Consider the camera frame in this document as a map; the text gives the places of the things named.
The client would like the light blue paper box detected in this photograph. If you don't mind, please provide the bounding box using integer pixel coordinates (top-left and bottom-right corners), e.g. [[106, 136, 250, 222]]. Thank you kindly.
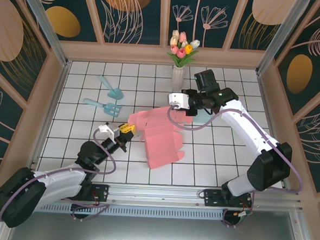
[[191, 112, 216, 126]]

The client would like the pink paper box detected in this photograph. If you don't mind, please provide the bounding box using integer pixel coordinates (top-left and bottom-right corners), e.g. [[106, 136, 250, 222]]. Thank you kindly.
[[124, 103, 195, 173]]

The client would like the light blue toy garden fork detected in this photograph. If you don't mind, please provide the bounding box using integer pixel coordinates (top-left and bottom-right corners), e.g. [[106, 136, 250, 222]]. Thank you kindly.
[[83, 98, 123, 118]]

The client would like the white ribbed vase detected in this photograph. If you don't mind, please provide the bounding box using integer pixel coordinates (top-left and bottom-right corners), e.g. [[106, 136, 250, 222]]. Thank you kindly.
[[170, 65, 186, 93]]

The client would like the light blue toy shovel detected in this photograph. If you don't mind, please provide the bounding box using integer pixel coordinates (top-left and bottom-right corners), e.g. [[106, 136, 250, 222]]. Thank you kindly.
[[97, 75, 125, 101]]

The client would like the artificial tulip bouquet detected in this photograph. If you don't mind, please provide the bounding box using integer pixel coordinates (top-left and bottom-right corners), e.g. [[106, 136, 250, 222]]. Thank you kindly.
[[165, 29, 202, 70]]

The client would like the grey metal sheet panel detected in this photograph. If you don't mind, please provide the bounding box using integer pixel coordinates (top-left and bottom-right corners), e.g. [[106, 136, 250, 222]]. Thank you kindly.
[[5, 207, 305, 240]]

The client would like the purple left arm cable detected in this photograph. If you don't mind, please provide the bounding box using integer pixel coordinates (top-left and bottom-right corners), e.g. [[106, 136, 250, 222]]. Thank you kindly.
[[0, 123, 120, 229]]

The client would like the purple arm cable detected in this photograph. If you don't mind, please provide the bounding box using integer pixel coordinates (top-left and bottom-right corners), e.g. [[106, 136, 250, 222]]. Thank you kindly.
[[0, 123, 120, 229], [160, 104, 309, 233]]

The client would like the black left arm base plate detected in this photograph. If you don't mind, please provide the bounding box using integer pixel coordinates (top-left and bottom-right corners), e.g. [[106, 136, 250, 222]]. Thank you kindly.
[[59, 180, 110, 203]]

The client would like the aluminium table side rail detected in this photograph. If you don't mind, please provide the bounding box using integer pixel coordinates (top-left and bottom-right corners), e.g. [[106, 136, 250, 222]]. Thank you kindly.
[[23, 58, 72, 180], [249, 71, 298, 190]]

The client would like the aluminium mounting rail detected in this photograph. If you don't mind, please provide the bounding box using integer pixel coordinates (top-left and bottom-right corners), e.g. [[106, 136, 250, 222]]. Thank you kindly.
[[7, 172, 305, 217]]

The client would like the slotted grey cable duct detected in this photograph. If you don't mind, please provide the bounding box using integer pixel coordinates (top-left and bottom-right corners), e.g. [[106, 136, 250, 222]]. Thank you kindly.
[[17, 198, 227, 223]]

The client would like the aluminium frame post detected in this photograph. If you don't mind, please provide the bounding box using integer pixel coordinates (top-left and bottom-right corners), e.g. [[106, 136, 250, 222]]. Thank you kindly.
[[255, 0, 312, 79], [11, 0, 76, 70]]

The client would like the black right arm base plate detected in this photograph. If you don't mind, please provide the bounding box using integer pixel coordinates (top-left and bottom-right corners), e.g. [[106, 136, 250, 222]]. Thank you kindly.
[[202, 187, 254, 210]]

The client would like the small circuit board with wires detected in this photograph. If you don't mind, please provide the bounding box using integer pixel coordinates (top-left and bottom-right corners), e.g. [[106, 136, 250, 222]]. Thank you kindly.
[[231, 202, 254, 223]]

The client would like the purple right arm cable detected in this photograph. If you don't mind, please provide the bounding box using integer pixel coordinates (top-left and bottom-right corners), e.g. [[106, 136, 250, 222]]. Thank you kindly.
[[160, 104, 309, 233]]

